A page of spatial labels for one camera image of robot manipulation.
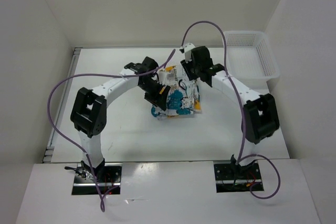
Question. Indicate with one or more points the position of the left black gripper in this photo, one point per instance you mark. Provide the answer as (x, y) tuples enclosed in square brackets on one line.
[(157, 99)]

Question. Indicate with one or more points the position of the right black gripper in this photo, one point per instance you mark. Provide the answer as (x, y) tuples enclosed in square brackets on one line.
[(186, 67)]

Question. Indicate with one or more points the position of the patterned white teal yellow shorts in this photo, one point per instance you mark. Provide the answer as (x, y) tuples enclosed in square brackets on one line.
[(183, 99)]

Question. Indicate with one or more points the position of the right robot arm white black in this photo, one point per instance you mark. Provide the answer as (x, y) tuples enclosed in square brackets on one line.
[(259, 112)]

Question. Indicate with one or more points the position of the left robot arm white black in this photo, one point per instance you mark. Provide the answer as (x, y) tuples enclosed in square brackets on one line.
[(89, 112)]

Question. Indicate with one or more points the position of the white plastic basket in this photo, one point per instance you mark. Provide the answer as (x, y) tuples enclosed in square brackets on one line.
[(249, 56)]

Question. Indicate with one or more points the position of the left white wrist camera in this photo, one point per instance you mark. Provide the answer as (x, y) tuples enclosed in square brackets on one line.
[(168, 78)]

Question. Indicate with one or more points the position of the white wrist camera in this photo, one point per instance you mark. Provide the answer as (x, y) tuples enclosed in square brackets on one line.
[(186, 51), (168, 78)]

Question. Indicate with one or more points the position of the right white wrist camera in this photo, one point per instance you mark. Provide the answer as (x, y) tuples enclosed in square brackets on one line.
[(186, 51)]

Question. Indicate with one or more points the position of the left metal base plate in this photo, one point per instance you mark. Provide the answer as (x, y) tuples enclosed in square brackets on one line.
[(109, 182)]

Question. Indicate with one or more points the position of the metal base plate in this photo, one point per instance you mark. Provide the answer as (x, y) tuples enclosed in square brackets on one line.
[(227, 181), (109, 182)]

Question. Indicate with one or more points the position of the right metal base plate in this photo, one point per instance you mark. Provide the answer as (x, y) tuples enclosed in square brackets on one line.
[(227, 181)]

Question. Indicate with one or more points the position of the aluminium rail frame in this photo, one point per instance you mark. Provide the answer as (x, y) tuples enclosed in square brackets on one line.
[(47, 158)]

